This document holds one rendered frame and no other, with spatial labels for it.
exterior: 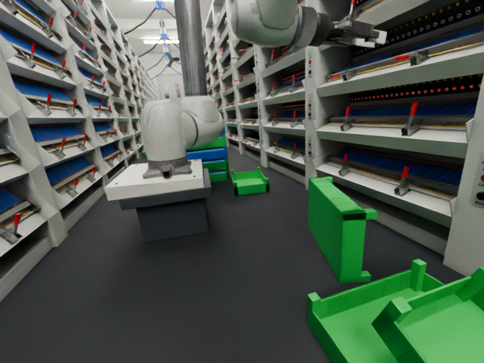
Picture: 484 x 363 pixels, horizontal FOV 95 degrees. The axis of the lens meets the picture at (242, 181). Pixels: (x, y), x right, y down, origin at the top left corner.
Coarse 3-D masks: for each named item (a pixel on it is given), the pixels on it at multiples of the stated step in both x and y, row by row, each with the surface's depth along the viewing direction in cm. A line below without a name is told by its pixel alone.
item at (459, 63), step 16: (480, 16) 58; (432, 32) 69; (384, 48) 84; (480, 48) 49; (336, 64) 101; (432, 64) 56; (448, 64) 53; (464, 64) 50; (480, 64) 48; (320, 80) 101; (336, 80) 95; (352, 80) 81; (368, 80) 75; (384, 80) 70; (400, 80) 65; (416, 80) 61; (432, 80) 58; (320, 96) 102
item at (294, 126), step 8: (288, 104) 160; (296, 104) 150; (304, 104) 141; (280, 112) 173; (288, 112) 161; (296, 112) 150; (304, 112) 140; (264, 120) 171; (272, 120) 170; (280, 120) 157; (288, 120) 146; (296, 120) 130; (304, 120) 115; (264, 128) 172; (272, 128) 157; (280, 128) 145; (288, 128) 134; (296, 128) 125; (304, 128) 118; (304, 136) 121
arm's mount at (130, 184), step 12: (132, 168) 98; (144, 168) 97; (192, 168) 94; (120, 180) 81; (132, 180) 81; (144, 180) 80; (156, 180) 79; (168, 180) 79; (180, 180) 78; (192, 180) 79; (108, 192) 75; (120, 192) 76; (132, 192) 76; (144, 192) 77; (156, 192) 78
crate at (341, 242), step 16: (320, 192) 68; (336, 192) 65; (320, 208) 69; (336, 208) 56; (352, 208) 54; (320, 224) 71; (336, 224) 56; (352, 224) 53; (320, 240) 72; (336, 240) 57; (352, 240) 54; (336, 256) 58; (352, 256) 55; (336, 272) 59; (352, 272) 57; (368, 272) 58
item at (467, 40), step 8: (480, 32) 50; (456, 40) 54; (464, 40) 53; (472, 40) 51; (480, 40) 50; (424, 48) 62; (432, 48) 59; (440, 48) 58; (448, 48) 56; (368, 64) 79; (376, 64) 76; (384, 64) 73; (392, 64) 69; (344, 72) 90
